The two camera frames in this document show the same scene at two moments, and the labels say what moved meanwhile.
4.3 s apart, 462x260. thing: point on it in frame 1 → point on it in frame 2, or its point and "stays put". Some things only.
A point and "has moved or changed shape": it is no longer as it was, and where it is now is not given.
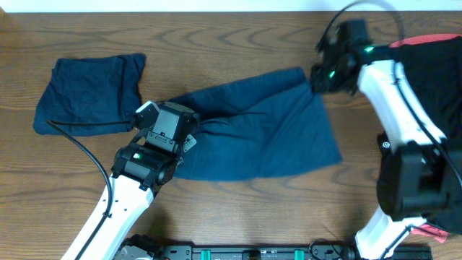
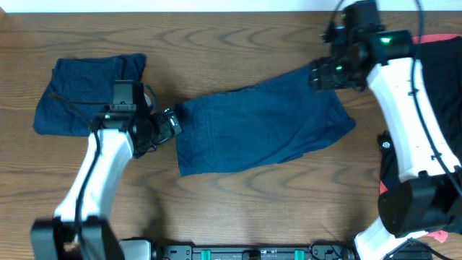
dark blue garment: x=92 y=89 stays put
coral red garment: x=430 y=232 stays put
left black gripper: x=193 y=120 → x=170 y=123
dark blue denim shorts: x=271 y=123 has moved or changed shape
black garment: x=434 y=70 stays put
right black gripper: x=321 y=80 stays put
